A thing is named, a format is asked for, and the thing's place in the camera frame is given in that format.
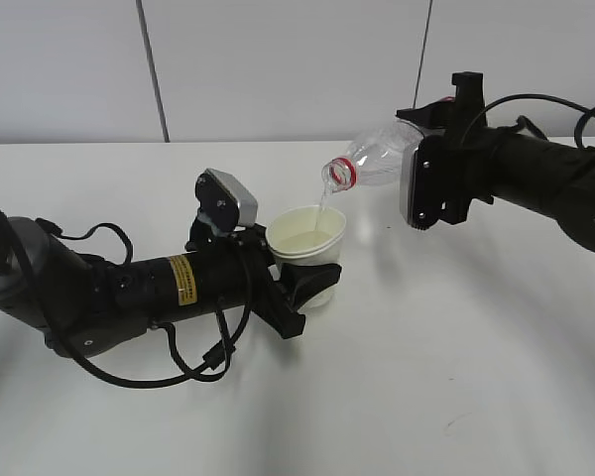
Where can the white paper cup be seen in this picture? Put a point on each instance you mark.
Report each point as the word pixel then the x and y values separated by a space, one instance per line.
pixel 307 236

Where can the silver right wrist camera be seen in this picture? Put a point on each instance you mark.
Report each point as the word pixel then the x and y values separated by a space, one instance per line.
pixel 420 193

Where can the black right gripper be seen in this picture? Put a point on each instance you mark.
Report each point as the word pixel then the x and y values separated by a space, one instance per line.
pixel 459 122

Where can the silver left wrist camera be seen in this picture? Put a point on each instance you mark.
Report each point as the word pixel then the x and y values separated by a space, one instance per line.
pixel 224 202

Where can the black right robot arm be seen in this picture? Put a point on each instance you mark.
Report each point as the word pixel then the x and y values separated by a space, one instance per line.
pixel 553 180

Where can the clear red-label water bottle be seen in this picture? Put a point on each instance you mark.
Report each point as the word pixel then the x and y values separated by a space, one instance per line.
pixel 373 158

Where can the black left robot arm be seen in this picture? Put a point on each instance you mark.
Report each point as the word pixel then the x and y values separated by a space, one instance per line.
pixel 84 303

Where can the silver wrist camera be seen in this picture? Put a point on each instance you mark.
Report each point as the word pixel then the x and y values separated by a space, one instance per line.
pixel 420 193
pixel 224 202

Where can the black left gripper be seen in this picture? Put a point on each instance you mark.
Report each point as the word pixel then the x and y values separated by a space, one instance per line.
pixel 233 269

